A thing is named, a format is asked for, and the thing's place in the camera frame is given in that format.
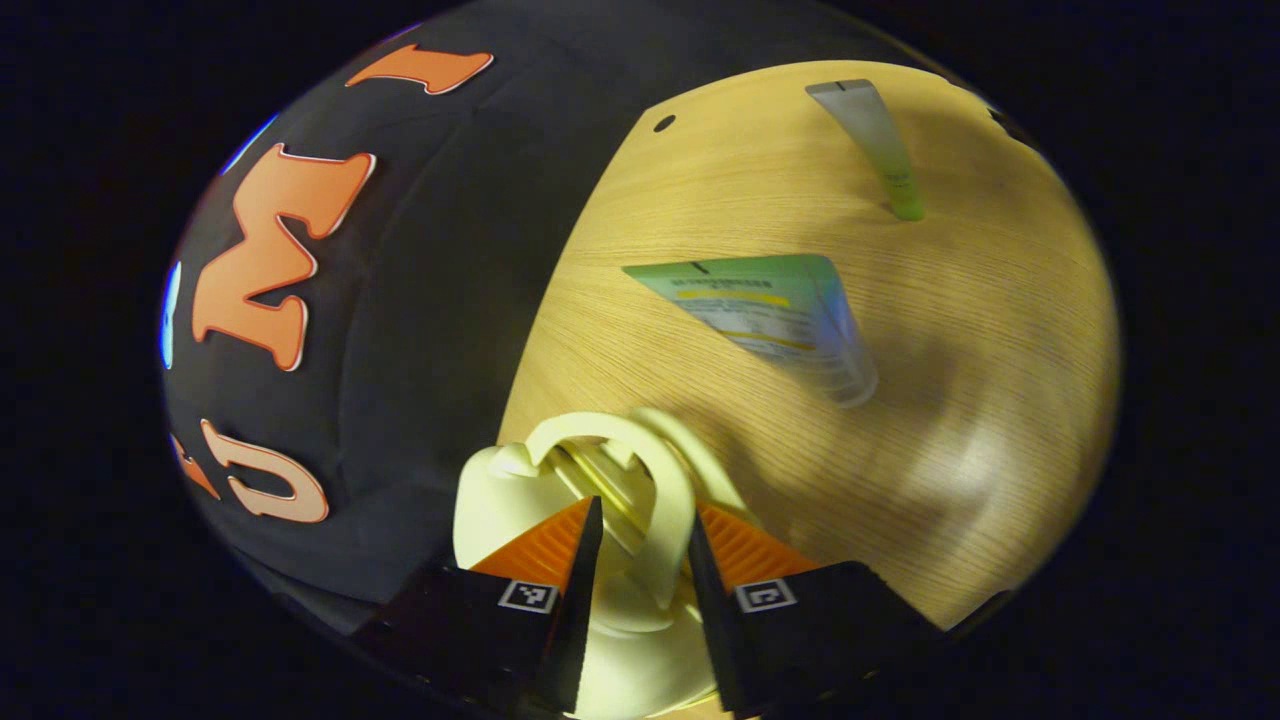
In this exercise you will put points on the slim grey green-capped tube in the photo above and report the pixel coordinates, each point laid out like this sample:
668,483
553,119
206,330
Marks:
875,130

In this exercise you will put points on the black backdrop cloth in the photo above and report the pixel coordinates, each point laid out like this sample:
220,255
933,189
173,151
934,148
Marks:
420,330

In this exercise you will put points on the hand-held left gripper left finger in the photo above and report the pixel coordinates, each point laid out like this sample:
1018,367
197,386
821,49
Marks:
575,610

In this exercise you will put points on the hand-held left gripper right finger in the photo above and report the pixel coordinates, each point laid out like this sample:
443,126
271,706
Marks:
715,620

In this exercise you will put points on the wide green and white tube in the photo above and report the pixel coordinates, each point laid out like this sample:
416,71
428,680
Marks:
780,310

